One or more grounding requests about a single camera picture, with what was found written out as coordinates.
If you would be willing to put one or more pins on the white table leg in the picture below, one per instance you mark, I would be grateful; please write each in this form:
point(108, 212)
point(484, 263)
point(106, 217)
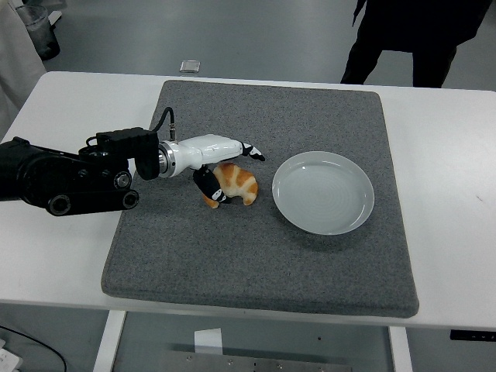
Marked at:
point(108, 345)
point(401, 352)

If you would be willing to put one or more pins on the pale blue round plate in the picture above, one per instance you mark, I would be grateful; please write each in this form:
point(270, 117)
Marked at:
point(321, 197)

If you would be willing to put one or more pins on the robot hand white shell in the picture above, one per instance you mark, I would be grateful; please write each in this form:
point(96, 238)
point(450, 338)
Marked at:
point(209, 149)

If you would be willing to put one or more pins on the bin with clear bag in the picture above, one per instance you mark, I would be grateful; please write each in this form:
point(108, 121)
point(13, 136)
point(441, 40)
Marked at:
point(42, 33)

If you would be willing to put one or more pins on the grey metal plate with screws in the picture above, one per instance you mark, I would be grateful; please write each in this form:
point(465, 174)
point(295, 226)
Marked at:
point(252, 365)

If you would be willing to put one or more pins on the croissant bread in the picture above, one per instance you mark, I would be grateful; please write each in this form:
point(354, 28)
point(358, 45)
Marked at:
point(241, 182)

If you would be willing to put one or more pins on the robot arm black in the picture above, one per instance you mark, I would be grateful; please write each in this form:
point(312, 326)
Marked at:
point(38, 174)

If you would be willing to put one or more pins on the white power strip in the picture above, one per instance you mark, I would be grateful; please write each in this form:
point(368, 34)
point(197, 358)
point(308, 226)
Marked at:
point(7, 360)

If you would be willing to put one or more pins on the person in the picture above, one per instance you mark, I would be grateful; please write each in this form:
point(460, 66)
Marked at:
point(407, 23)

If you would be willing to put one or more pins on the silver floor socket cover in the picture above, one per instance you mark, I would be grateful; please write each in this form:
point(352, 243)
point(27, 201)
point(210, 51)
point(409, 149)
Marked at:
point(190, 66)

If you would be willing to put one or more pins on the grey felt mat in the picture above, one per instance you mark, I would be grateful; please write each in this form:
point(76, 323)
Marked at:
point(193, 252)

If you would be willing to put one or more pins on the white cloth cover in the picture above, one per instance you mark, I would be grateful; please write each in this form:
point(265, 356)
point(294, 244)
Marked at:
point(15, 77)

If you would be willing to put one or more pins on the black table control panel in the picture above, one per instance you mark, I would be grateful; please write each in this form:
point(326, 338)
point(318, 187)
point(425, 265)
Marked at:
point(472, 335)

